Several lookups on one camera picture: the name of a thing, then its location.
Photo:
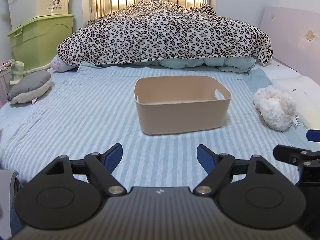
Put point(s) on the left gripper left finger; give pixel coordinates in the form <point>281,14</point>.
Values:
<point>100,168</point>

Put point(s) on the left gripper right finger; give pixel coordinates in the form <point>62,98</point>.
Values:
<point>218,168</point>

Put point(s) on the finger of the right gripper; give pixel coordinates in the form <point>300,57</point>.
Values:
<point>301,158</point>
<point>313,135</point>

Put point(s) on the white fluffy plush toy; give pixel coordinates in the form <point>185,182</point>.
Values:
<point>276,108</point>

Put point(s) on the blue striped bed sheet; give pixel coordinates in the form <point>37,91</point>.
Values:
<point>93,108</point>

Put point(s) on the beige plastic storage basket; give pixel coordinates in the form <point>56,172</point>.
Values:
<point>180,104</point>

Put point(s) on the light green quilted comforter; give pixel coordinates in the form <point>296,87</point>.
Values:
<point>212,63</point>

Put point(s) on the grey and cream cushion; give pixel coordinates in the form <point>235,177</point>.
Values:
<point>30,87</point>

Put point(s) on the pale pink pillow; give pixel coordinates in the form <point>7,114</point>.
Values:
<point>59,65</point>

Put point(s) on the green plastic storage box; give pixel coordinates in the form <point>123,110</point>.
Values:
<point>35,41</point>

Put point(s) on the leopard print blanket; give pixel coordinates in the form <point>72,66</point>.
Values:
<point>153,31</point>

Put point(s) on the pink wall panel board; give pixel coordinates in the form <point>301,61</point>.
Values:
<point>294,36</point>

